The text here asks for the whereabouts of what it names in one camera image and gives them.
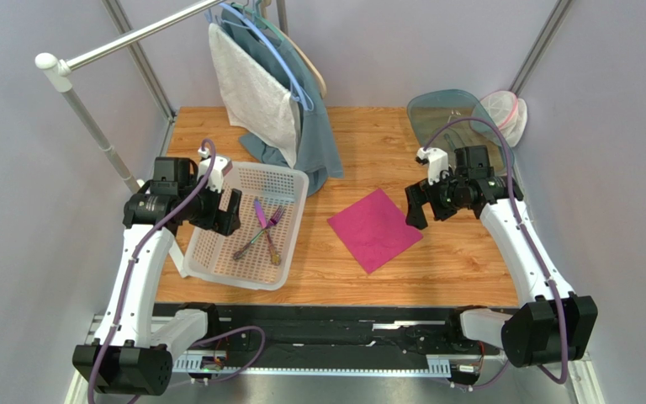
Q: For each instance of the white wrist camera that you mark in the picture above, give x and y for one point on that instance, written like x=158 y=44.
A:
x=213 y=169
x=436 y=161

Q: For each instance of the white mesh laundry bag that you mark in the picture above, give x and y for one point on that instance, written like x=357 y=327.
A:
x=507 y=111

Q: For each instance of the iridescent table knife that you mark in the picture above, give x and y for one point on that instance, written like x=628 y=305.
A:
x=273 y=251

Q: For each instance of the blue-grey shirt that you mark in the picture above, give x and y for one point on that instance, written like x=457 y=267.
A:
x=318 y=156

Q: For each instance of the iridescent fork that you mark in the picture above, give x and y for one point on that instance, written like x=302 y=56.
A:
x=260 y=232

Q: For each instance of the white towel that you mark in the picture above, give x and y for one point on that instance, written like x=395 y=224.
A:
x=255 y=101

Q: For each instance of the wooden clothes hanger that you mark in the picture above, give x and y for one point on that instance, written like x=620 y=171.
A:
x=282 y=28

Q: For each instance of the transparent teal plastic lid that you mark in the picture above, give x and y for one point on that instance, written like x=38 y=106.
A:
x=449 y=113

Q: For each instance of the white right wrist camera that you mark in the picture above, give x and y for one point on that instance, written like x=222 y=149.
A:
x=436 y=161

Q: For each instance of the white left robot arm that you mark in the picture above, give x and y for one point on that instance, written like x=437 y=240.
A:
x=126 y=357

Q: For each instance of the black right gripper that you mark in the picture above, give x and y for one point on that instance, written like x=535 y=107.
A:
x=427 y=191

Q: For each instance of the green clothes hanger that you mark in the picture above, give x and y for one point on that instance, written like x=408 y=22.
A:
x=255 y=12

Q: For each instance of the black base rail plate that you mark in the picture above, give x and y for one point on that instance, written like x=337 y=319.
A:
x=332 y=338

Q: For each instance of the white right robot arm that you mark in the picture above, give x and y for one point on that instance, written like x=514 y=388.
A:
x=553 y=323

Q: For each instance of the magenta paper napkin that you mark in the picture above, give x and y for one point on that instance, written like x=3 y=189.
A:
x=374 y=231

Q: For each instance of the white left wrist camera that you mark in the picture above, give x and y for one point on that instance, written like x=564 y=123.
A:
x=213 y=169

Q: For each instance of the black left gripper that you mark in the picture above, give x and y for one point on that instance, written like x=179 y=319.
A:
x=229 y=220

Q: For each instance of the white clothes rack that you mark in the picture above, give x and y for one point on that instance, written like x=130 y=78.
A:
x=134 y=94

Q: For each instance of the blue clothes hanger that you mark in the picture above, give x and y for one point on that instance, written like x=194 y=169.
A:
x=301 y=96

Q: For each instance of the white plastic basket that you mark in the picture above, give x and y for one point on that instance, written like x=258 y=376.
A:
x=210 y=256

